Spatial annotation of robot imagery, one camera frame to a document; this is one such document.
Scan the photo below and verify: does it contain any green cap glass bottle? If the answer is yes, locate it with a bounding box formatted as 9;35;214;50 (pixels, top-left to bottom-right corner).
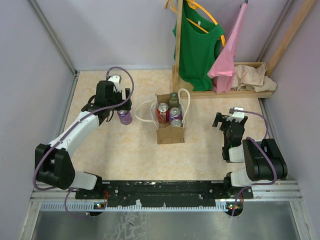
168;92;180;109

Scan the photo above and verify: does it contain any yellow hanger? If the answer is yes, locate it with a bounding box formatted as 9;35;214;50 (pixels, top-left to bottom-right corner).
164;0;226;47

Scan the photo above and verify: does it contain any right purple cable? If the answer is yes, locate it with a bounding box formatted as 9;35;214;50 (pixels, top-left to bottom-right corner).
229;108;278;218

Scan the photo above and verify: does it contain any red cola can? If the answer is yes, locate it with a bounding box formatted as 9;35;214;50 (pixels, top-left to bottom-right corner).
156;102;170;124

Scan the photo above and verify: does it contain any purple cable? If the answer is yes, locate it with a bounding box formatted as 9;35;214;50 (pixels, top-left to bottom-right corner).
32;66;135;220
229;108;278;218

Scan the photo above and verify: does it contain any pink t-shirt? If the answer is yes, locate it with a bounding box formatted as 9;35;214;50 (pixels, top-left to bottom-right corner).
207;0;248;94

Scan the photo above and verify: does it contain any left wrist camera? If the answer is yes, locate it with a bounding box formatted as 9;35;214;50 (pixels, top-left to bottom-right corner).
107;75;123;93

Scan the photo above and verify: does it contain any wooden clothes rack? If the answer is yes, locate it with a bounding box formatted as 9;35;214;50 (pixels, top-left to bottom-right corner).
165;0;274;98

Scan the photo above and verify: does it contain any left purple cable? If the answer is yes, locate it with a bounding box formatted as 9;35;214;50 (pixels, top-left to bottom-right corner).
32;66;135;220

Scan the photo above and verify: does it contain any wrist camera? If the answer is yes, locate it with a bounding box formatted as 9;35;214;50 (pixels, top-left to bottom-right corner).
227;107;245;123
107;75;123;93

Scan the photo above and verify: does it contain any beige cloth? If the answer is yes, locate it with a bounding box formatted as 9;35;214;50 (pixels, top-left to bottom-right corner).
231;62;277;93

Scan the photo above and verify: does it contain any wooden pole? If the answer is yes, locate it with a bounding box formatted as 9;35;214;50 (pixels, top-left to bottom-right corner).
266;0;318;76

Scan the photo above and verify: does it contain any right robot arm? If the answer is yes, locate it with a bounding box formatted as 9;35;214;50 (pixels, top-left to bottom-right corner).
212;108;288;198

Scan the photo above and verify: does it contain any green t-shirt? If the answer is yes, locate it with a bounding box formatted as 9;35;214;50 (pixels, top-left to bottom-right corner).
179;1;224;91

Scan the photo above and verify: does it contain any purple soda can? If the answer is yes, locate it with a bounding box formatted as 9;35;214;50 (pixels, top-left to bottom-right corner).
168;107;182;122
117;110;133;125

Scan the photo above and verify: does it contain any brown canvas bag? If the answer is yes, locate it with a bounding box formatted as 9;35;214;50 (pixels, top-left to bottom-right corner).
134;88;191;145

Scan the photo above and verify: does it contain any red soda can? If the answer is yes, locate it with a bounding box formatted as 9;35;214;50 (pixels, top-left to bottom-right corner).
170;118;183;127

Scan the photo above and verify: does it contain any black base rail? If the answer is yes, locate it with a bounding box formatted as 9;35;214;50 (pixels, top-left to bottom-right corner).
75;179;242;208

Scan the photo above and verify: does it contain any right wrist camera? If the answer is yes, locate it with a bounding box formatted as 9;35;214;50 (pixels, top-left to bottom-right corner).
227;107;245;123

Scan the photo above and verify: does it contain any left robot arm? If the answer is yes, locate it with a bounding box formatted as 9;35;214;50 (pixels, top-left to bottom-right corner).
32;78;134;199

